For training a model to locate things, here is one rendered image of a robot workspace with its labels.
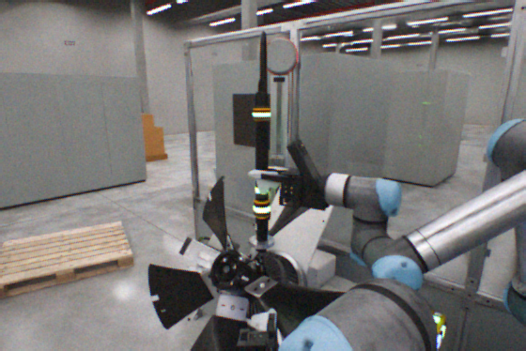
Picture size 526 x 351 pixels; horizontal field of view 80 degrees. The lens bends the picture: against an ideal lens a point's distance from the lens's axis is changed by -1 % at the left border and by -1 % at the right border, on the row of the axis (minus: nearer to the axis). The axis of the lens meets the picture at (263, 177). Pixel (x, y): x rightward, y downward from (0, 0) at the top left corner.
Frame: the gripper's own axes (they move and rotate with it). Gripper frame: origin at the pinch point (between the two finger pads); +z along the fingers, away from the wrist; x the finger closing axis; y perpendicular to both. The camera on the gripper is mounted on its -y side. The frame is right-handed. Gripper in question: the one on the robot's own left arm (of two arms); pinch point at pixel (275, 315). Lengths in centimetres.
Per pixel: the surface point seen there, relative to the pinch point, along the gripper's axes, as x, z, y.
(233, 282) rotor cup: -4.6, 8.5, 11.6
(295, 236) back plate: -2.2, 40.9, -6.0
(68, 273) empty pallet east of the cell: 83, 180, 212
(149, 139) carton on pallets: 11, 740, 367
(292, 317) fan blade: -0.2, -1.3, -4.4
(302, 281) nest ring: 6.1, 24.5, -7.5
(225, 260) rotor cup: -8.3, 14.9, 14.5
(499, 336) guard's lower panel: 41, 36, -77
